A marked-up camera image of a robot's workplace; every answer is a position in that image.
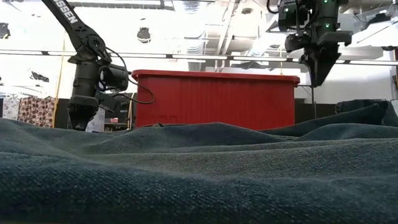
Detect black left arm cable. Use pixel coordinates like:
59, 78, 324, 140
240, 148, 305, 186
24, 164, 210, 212
104, 46, 155, 105

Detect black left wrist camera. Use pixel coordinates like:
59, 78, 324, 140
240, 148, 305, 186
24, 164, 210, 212
99, 92, 123, 113

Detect brown circle patterned fabric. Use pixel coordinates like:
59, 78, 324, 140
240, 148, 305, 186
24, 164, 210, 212
17, 95, 57, 129

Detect dark denim jeans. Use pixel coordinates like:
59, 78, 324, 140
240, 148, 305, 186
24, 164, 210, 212
0, 99, 398, 224

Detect black ceiling device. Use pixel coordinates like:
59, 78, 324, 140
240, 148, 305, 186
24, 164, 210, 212
0, 22, 11, 40
136, 27, 152, 44

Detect yellow hanging cord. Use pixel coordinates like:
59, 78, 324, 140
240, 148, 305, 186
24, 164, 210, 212
52, 34, 67, 129
126, 91, 136, 130

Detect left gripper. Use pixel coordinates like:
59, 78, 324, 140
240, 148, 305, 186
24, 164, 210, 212
67, 94, 102, 131

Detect black partition panel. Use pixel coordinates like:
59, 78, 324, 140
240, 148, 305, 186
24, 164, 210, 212
54, 98, 71, 130

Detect ceiling light rail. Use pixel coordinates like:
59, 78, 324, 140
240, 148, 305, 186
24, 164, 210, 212
0, 49, 398, 66

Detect silver ceiling duct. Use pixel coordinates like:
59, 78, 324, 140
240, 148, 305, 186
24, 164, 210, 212
248, 12, 292, 57

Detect black pole stand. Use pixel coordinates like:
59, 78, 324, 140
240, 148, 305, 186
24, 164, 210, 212
298, 83, 318, 119

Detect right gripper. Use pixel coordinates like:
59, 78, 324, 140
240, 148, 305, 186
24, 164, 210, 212
284, 30, 341, 88

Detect red plastic laundry bin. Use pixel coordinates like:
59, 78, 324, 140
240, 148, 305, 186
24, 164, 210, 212
131, 69, 301, 131

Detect white patterned fabric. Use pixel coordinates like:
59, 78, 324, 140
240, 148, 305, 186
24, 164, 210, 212
1, 96, 21, 121

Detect light blue air freshener bottle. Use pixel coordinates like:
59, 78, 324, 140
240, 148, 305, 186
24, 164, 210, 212
85, 107, 106, 133

